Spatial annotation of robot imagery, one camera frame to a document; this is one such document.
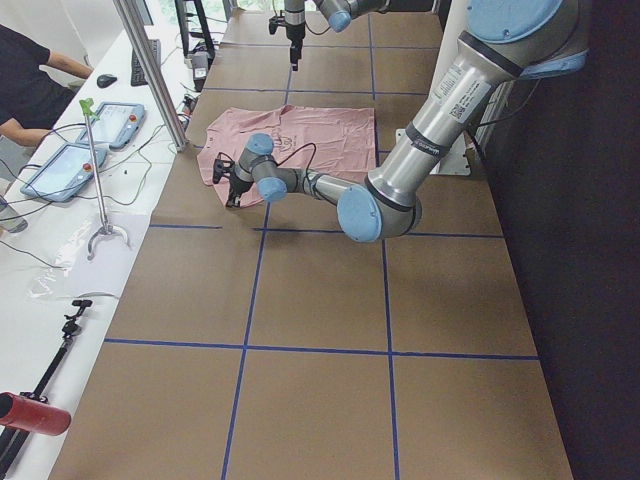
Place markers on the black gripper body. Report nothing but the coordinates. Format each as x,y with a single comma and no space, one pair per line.
237,186
294,30

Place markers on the pink Snoopy t-shirt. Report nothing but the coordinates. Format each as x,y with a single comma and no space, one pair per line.
336,141

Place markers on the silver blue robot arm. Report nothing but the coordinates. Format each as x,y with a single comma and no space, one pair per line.
338,13
502,41

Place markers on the black box with label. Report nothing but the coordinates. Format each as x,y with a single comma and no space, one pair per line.
200,68

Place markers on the far blue teach pendant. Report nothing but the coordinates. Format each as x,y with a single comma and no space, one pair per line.
113,124

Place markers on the blue teach pendant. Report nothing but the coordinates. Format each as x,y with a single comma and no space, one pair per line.
62,176
113,124

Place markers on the near blue teach pendant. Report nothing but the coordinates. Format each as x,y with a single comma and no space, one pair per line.
62,176

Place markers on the black computer mouse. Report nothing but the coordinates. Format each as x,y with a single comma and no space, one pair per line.
105,80

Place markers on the clear plastic bag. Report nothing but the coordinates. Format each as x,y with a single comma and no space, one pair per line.
75,273

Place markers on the clear water bottle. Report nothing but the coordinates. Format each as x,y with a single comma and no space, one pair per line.
11,221

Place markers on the person in black shirt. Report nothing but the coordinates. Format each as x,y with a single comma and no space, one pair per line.
31,101

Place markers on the red cylinder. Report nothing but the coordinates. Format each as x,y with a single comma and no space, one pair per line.
22,413

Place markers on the black tripod stick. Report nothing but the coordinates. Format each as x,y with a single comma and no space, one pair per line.
12,440

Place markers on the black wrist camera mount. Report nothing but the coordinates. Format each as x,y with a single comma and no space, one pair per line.
223,166
275,22

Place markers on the aluminium frame post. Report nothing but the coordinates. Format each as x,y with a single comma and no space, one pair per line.
135,29

